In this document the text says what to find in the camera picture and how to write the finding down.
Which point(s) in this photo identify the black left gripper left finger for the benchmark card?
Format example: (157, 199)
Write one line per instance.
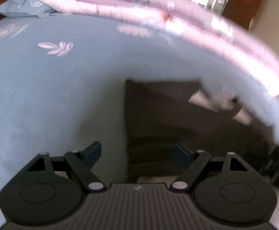
(49, 189)

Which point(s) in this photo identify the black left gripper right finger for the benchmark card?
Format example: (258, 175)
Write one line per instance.
(226, 190)

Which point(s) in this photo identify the white and grey raglan shirt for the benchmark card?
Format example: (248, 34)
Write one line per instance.
(159, 114)

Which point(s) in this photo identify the light blue floral bed sheet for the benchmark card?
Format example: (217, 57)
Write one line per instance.
(62, 85)

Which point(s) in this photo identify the pink floral folded quilt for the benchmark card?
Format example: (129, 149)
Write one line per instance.
(194, 24)

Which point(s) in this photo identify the blue grey pillow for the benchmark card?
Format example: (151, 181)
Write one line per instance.
(26, 8)

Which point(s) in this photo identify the brown wooden headboard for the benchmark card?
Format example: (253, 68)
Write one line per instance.
(243, 12)

